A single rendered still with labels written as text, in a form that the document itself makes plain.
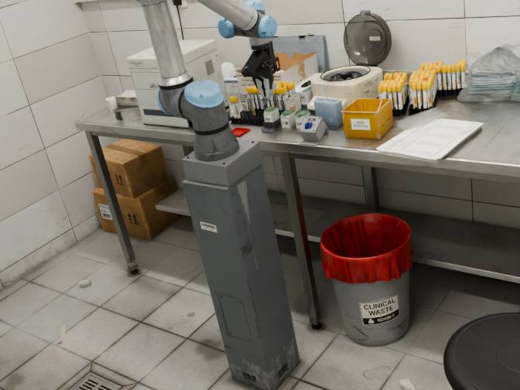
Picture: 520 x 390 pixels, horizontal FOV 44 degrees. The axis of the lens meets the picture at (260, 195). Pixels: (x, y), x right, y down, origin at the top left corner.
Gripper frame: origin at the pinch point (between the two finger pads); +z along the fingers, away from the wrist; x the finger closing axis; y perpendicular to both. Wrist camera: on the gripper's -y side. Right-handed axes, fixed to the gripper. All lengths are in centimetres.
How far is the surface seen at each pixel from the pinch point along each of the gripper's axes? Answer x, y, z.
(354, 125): -37.3, -2.1, 7.8
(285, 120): -7.0, -0.1, 8.4
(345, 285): -30, -11, 70
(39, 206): 170, -8, 68
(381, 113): -46.0, 2.4, 4.6
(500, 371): -107, -70, 35
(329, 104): -23.9, 5.0, 3.4
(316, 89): -7.5, 22.6, 4.2
